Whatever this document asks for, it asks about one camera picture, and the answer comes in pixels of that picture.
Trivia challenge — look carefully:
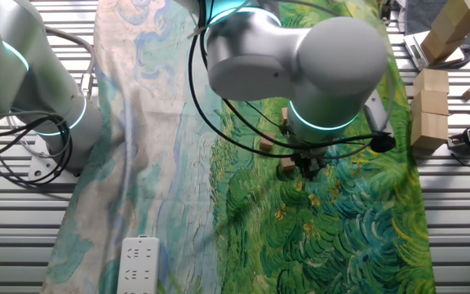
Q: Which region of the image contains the painted landscape cloth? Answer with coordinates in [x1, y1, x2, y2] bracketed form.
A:
[41, 0, 438, 294]

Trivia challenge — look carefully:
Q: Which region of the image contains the long wooden block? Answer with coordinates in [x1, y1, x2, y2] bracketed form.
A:
[404, 0, 470, 69]

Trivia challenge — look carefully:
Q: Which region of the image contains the black base cable bundle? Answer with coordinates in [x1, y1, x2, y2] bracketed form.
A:
[0, 115, 74, 188]

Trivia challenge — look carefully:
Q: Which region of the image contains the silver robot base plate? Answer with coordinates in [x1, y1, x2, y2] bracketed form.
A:
[28, 134, 82, 185]

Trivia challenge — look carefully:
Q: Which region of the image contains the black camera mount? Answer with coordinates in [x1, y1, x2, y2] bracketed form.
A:
[379, 0, 397, 24]

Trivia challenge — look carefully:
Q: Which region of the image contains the silver digital scale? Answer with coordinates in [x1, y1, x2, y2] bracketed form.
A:
[403, 30, 466, 71]

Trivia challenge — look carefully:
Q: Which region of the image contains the grey conduit hose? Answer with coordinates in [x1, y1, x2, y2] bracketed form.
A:
[42, 26, 97, 101]

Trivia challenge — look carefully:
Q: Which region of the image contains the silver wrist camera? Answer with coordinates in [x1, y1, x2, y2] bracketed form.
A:
[362, 88, 395, 138]

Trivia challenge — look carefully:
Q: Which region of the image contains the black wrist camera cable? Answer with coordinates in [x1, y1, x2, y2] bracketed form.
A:
[186, 0, 397, 160]

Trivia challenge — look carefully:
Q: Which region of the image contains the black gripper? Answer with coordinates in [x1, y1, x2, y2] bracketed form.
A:
[291, 149, 328, 181]

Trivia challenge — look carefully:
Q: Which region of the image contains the white power strip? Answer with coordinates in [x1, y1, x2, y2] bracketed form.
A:
[116, 235, 161, 294]

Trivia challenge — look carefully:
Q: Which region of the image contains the large wooden cube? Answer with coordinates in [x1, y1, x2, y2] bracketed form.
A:
[419, 29, 466, 66]
[442, 0, 470, 21]
[430, 7, 470, 45]
[413, 68, 450, 95]
[410, 89, 450, 117]
[410, 112, 449, 150]

